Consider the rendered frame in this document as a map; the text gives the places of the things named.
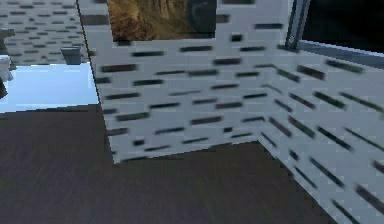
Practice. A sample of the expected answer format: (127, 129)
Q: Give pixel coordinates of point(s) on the brown framed wall picture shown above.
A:
(160, 18)

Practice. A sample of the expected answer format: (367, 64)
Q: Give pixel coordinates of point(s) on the grey toilet paper holder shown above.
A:
(71, 55)

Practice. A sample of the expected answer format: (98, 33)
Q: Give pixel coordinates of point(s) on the dark window with grey frame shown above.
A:
(340, 23)

